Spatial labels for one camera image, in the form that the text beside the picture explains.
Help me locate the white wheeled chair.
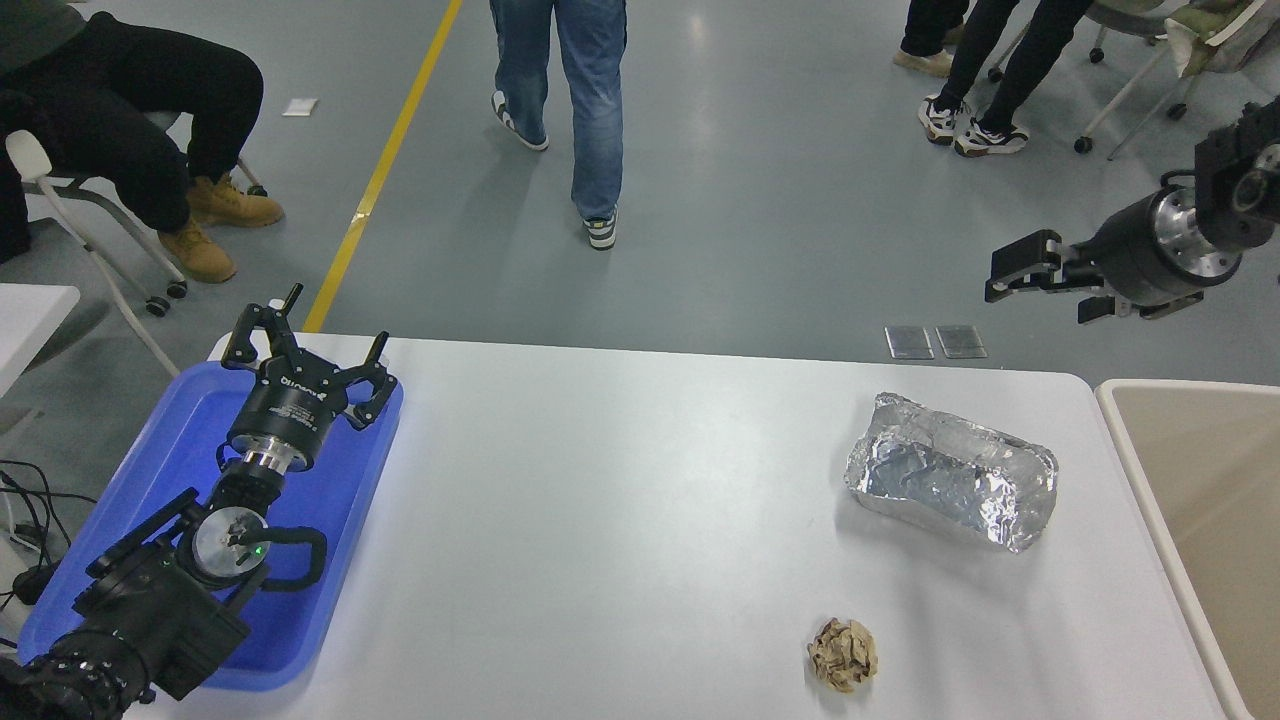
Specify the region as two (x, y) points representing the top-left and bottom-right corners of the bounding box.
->
(5, 110), (269, 379)

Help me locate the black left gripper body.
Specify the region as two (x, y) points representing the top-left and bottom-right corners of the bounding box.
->
(226, 355), (351, 471)

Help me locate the silver foil tray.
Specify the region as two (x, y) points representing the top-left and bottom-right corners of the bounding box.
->
(843, 392), (1059, 553)

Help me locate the white side table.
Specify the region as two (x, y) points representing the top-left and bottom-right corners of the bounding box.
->
(0, 285), (81, 441)

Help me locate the tan green cloth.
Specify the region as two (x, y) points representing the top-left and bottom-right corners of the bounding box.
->
(1165, 0), (1280, 79)

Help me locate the grey wheeled chair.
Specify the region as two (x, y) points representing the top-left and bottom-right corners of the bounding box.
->
(985, 0), (1280, 161)

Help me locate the person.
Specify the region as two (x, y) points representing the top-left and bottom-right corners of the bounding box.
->
(488, 0), (628, 251)
(893, 0), (973, 79)
(918, 0), (1096, 159)
(0, 0), (286, 286)

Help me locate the large pale bin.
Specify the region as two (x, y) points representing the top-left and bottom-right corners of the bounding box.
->
(1095, 378), (1280, 720)

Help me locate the crumpled tan paper ball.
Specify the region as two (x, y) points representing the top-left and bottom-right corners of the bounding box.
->
(807, 617), (879, 694)

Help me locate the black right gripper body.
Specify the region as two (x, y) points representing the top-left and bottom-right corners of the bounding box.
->
(1074, 193), (1203, 307)

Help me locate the black plug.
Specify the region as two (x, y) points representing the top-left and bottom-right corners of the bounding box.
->
(12, 560), (61, 606)

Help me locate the blue plastic tray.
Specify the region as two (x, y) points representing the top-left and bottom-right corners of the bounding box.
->
(17, 360), (405, 693)

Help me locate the black cable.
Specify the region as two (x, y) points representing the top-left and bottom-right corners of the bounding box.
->
(0, 460), (99, 561)

